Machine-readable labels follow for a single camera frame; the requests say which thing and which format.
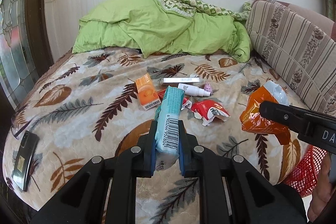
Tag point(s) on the red mesh basket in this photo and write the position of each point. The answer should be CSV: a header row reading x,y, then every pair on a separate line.
x,y
302,174

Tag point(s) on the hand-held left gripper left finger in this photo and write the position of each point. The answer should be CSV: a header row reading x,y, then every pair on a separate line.
x,y
151,150

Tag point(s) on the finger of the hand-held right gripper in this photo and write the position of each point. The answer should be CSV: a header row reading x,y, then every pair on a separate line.
x,y
278,113

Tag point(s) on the person's right hand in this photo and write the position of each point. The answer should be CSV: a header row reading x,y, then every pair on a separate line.
x,y
325,192

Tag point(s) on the green quilt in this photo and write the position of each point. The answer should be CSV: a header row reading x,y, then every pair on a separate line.
x,y
157,27

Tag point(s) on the brown sofa armrest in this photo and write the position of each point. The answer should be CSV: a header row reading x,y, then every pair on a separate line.
x,y
315,16

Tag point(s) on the black smartphone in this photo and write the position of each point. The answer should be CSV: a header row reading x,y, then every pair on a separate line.
x,y
25,161

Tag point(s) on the stained glass door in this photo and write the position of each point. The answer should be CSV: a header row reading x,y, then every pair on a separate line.
x,y
15,43

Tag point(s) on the orange cardboard box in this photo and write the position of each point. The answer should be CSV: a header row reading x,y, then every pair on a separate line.
x,y
147,92

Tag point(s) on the white medicine box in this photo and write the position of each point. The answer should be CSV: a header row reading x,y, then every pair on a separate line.
x,y
181,80

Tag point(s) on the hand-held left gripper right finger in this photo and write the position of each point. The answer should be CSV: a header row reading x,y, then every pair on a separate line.
x,y
183,153

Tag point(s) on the red white torn wrapper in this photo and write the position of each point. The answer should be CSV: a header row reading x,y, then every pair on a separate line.
x,y
207,109

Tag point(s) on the leaf print blanket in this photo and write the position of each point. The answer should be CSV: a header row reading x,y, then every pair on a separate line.
x,y
78,113

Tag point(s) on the purple paper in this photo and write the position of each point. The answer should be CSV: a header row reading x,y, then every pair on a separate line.
x,y
208,87

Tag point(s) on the light blue tissue packet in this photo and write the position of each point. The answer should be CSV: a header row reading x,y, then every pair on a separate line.
x,y
169,121

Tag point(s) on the red candy wrapper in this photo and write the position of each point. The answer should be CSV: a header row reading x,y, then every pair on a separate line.
x,y
185,102

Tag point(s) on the orange snack bag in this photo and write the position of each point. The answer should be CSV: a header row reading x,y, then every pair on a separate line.
x,y
254,113

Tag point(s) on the striped beige cushion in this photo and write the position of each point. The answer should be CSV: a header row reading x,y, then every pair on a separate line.
x,y
288,37

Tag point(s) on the white spray bottle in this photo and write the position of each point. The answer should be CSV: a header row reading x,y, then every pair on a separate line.
x,y
190,88

